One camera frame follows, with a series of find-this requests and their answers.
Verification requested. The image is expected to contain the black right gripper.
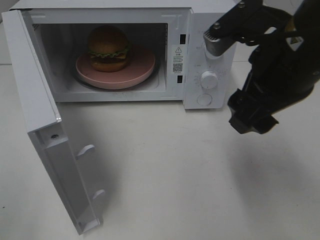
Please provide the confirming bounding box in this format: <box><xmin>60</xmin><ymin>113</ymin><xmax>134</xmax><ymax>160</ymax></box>
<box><xmin>228</xmin><ymin>4</ymin><xmax>320</xmax><ymax>135</ymax></box>

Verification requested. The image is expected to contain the round white door button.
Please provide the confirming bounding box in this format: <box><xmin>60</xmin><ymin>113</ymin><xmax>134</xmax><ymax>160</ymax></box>
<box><xmin>196</xmin><ymin>93</ymin><xmax>213</xmax><ymax>106</ymax></box>

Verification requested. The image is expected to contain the pink round plate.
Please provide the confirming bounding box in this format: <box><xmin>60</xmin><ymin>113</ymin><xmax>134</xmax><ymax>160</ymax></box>
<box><xmin>75</xmin><ymin>45</ymin><xmax>156</xmax><ymax>90</ymax></box>

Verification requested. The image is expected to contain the toy burger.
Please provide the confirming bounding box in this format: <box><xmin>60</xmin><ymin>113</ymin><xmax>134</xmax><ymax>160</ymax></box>
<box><xmin>87</xmin><ymin>25</ymin><xmax>132</xmax><ymax>73</ymax></box>

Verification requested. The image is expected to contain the white microwave door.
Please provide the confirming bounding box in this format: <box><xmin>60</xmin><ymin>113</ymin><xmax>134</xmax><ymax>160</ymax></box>
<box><xmin>2</xmin><ymin>10</ymin><xmax>101</xmax><ymax>235</ymax></box>

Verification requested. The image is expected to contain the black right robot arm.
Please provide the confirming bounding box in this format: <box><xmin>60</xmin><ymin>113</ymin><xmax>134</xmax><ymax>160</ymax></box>
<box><xmin>227</xmin><ymin>0</ymin><xmax>320</xmax><ymax>134</ymax></box>

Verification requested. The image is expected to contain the lower white microwave knob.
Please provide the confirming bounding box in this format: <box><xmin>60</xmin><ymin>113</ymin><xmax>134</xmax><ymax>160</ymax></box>
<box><xmin>200</xmin><ymin>71</ymin><xmax>218</xmax><ymax>89</ymax></box>

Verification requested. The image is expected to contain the white microwave knob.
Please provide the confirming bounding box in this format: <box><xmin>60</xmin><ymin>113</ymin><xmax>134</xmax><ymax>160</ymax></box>
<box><xmin>200</xmin><ymin>71</ymin><xmax>218</xmax><ymax>89</ymax></box>
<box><xmin>203</xmin><ymin>46</ymin><xmax>225</xmax><ymax>60</ymax></box>

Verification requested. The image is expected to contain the upper white microwave knob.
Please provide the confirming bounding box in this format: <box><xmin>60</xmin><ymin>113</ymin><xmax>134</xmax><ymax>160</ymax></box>
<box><xmin>203</xmin><ymin>46</ymin><xmax>225</xmax><ymax>60</ymax></box>

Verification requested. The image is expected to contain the glass microwave turntable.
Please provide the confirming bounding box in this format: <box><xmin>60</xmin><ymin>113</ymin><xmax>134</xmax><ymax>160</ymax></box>
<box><xmin>70</xmin><ymin>60</ymin><xmax>162</xmax><ymax>92</ymax></box>

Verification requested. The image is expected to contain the white microwave oven body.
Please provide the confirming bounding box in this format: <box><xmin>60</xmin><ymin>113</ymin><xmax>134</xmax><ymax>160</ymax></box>
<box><xmin>9</xmin><ymin>0</ymin><xmax>235</xmax><ymax>109</ymax></box>

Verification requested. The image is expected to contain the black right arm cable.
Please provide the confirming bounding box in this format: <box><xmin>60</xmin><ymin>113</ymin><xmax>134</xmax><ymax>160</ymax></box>
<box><xmin>234</xmin><ymin>26</ymin><xmax>301</xmax><ymax>48</ymax></box>

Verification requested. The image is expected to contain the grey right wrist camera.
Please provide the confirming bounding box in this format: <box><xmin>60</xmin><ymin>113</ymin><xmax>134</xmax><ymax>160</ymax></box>
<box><xmin>203</xmin><ymin>0</ymin><xmax>263</xmax><ymax>57</ymax></box>

